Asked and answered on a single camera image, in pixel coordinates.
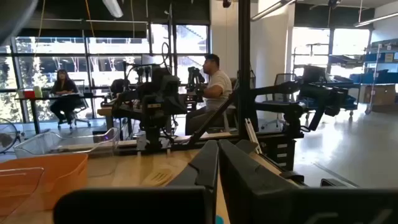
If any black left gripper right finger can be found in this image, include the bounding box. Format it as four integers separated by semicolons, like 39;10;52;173
218;139;398;224

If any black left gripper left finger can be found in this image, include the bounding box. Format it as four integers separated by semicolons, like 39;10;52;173
52;139;220;224

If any person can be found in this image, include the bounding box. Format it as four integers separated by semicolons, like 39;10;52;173
49;68;81;131
185;53;234;136

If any black desk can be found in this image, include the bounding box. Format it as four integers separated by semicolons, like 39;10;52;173
14;91;108;135

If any blue shelf unit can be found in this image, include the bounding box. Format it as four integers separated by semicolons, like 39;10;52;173
349;37;398;115

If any orange plastic bin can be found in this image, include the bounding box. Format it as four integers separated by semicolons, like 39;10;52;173
0;153;90;217

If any white strip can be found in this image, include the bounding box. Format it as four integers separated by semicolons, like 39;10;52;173
244;117;263;156

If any mesh office chair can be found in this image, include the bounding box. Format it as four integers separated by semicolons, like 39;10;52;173
261;73;298;131

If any round wire wheel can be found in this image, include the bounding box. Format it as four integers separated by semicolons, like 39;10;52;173
0;117;21;154

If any black office chair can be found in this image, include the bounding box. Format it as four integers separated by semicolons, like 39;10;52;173
57;79;92;130

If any black drawer cabinet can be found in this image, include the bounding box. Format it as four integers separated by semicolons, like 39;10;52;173
259;136;296;172

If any wooden slotted spatula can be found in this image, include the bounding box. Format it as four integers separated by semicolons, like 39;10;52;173
140;169;177;188

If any black cart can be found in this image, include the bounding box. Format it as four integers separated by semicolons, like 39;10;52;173
297;64;361;118

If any ceiling light tube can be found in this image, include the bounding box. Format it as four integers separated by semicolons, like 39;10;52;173
250;0;297;22
353;11;398;28
101;0;124;19

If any cardboard box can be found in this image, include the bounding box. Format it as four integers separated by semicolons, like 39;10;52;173
363;83;397;108

